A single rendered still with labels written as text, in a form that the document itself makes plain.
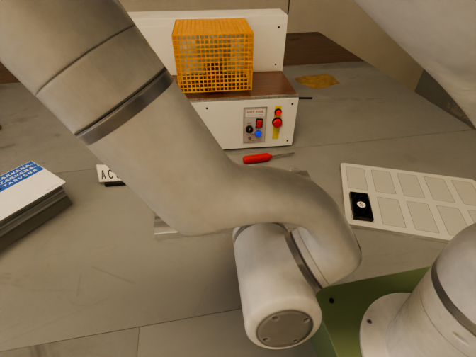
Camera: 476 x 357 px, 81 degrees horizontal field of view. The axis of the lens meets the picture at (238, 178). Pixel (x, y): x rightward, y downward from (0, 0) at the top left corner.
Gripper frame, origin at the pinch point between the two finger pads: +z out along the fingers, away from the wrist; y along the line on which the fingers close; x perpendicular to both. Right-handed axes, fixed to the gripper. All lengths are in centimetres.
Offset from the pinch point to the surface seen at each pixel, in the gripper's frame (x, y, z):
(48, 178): -49, 5, 20
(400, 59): 174, -2, 214
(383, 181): 45, 14, 21
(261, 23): 13, -30, 58
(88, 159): -49, 10, 43
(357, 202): 32.5, 14.8, 12.0
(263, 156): 10.6, 9.3, 34.9
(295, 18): 67, -37, 199
